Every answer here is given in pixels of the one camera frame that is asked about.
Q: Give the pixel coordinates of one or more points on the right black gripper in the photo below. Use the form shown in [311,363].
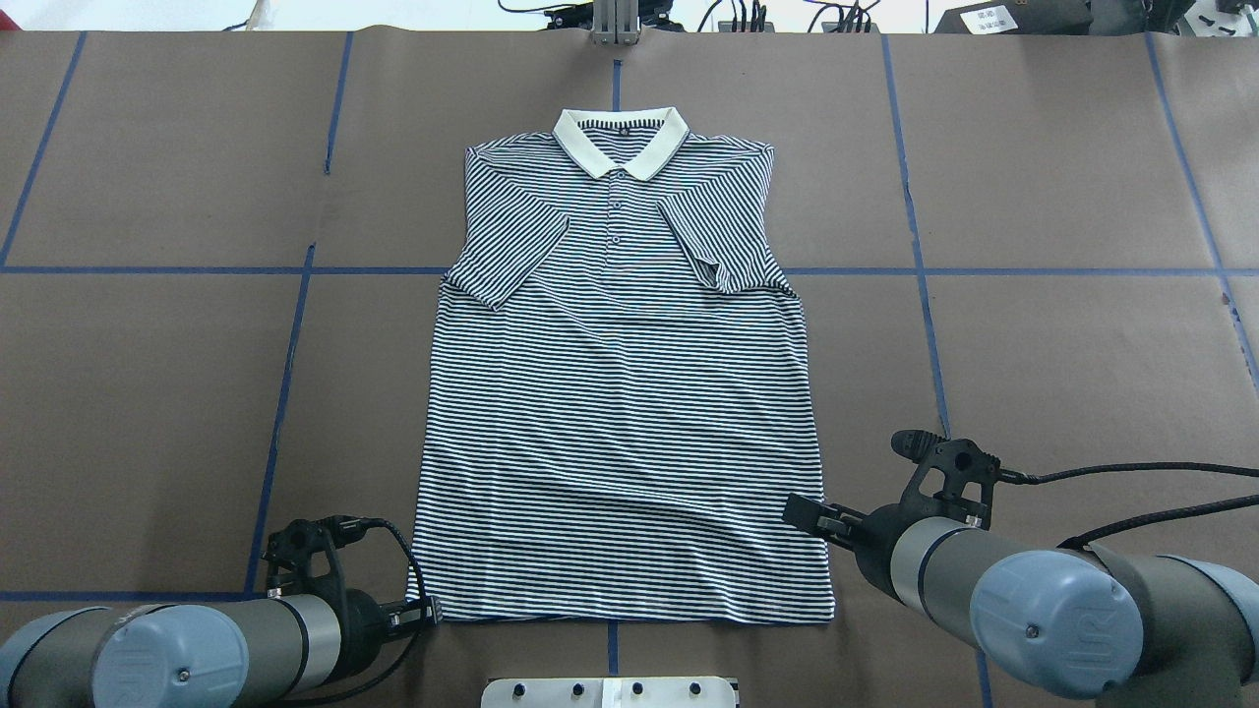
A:
[878,544]

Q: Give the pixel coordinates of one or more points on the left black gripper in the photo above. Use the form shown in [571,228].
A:
[363,618]

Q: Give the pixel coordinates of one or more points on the navy white striped polo shirt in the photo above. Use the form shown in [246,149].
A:
[619,392]

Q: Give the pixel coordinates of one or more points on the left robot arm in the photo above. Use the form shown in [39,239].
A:
[253,653]

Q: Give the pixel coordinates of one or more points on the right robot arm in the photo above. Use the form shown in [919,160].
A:
[1120,630]

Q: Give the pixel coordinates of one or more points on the black box with label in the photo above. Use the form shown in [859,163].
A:
[1017,17]

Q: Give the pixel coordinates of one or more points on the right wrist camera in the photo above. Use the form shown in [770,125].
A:
[953,479]

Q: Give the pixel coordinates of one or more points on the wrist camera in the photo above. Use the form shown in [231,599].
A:
[303,557]
[953,479]

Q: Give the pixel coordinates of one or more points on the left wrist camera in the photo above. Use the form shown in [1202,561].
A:
[303,557]

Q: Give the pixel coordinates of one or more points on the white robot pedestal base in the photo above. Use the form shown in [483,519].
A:
[675,691]

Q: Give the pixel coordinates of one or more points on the aluminium frame post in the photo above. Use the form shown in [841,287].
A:
[616,22]

